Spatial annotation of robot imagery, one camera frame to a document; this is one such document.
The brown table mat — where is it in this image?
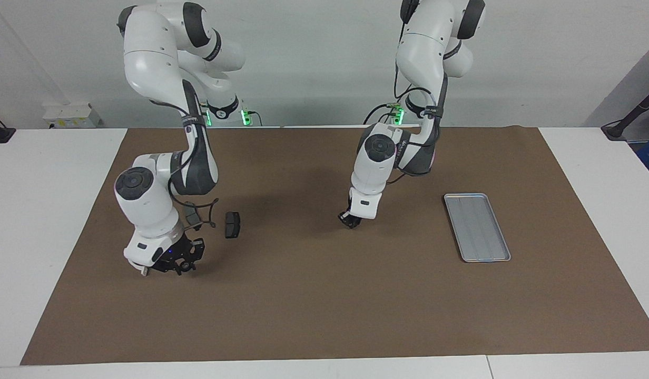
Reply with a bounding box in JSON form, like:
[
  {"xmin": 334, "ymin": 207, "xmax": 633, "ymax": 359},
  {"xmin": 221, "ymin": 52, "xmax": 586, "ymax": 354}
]
[{"xmin": 20, "ymin": 126, "xmax": 649, "ymax": 366}]

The black left base cable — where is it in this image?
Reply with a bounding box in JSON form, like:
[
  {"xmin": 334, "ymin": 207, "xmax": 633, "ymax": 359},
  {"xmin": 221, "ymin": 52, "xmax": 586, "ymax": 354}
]
[{"xmin": 362, "ymin": 87, "xmax": 405, "ymax": 126}]

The dark rectangular brake pad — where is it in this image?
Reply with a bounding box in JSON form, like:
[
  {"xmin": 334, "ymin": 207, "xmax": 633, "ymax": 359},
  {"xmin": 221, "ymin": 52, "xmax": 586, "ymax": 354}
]
[{"xmin": 224, "ymin": 212, "xmax": 242, "ymax": 240}]

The dark curved brake pad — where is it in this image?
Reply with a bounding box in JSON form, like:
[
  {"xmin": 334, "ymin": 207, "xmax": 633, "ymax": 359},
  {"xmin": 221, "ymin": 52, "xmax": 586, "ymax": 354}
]
[{"xmin": 184, "ymin": 202, "xmax": 202, "ymax": 232}]

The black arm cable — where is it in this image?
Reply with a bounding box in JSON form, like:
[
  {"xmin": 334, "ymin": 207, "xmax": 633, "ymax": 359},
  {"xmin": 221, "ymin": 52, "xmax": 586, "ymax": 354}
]
[
  {"xmin": 385, "ymin": 0, "xmax": 449, "ymax": 186},
  {"xmin": 168, "ymin": 97, "xmax": 220, "ymax": 232}
]

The silver metal tray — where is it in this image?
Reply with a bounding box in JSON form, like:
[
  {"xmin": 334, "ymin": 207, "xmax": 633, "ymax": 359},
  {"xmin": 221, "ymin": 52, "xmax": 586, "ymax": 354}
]
[{"xmin": 444, "ymin": 193, "xmax": 512, "ymax": 263}]

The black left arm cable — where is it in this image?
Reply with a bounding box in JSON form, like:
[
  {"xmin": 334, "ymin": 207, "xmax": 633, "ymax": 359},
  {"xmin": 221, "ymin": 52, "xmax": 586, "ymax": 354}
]
[{"xmin": 385, "ymin": 0, "xmax": 449, "ymax": 186}]

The white box with labels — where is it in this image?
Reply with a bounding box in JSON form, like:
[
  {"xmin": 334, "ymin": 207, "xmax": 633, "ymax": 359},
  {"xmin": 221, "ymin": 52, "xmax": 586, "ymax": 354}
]
[{"xmin": 43, "ymin": 103, "xmax": 103, "ymax": 128}]

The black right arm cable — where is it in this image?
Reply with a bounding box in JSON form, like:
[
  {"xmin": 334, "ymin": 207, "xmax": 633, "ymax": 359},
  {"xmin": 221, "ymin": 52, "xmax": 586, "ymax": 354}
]
[{"xmin": 168, "ymin": 97, "xmax": 220, "ymax": 232}]

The black angled stand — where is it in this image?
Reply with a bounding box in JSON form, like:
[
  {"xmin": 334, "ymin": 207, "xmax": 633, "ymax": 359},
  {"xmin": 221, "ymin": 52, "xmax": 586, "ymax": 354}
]
[{"xmin": 601, "ymin": 84, "xmax": 649, "ymax": 142}]

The black clamp stand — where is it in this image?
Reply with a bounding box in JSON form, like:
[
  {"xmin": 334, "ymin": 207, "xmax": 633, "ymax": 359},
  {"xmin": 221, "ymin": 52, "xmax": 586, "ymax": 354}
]
[{"xmin": 0, "ymin": 111, "xmax": 15, "ymax": 144}]

